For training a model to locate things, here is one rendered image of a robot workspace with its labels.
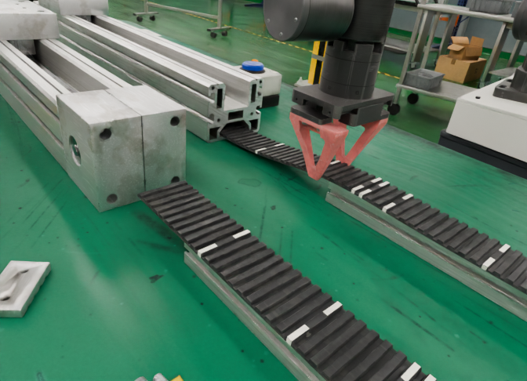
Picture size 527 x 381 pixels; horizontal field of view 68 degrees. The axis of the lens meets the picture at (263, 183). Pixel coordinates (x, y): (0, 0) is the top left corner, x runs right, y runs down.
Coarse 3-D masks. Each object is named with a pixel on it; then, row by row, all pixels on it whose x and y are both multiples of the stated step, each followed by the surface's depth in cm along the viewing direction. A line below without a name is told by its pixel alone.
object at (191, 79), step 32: (64, 32) 90; (96, 32) 76; (128, 32) 82; (128, 64) 69; (160, 64) 61; (192, 64) 67; (224, 64) 63; (192, 96) 56; (224, 96) 55; (256, 96) 59; (192, 128) 58; (256, 128) 62
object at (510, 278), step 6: (522, 258) 35; (516, 264) 34; (522, 264) 33; (510, 270) 33; (516, 270) 33; (522, 270) 33; (504, 276) 32; (510, 276) 32; (516, 276) 32; (522, 276) 32; (510, 282) 32; (516, 282) 32; (522, 282) 31; (522, 288) 31
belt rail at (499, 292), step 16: (336, 192) 44; (352, 208) 43; (368, 208) 42; (368, 224) 42; (384, 224) 41; (400, 224) 39; (400, 240) 40; (416, 240) 39; (432, 256) 37; (448, 256) 37; (448, 272) 37; (464, 272) 35; (480, 272) 34; (480, 288) 35; (496, 288) 34; (512, 288) 33; (512, 304) 33
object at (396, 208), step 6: (402, 198) 41; (408, 198) 41; (414, 198) 42; (390, 204) 40; (396, 204) 40; (402, 204) 41; (408, 204) 40; (414, 204) 40; (420, 204) 41; (384, 210) 39; (390, 210) 39; (396, 210) 39; (402, 210) 39; (408, 210) 40; (396, 216) 38
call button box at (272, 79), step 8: (256, 72) 70; (264, 72) 72; (272, 72) 72; (264, 80) 70; (272, 80) 71; (280, 80) 72; (264, 88) 71; (272, 88) 72; (280, 88) 73; (264, 96) 72; (272, 96) 73; (264, 104) 72; (272, 104) 74
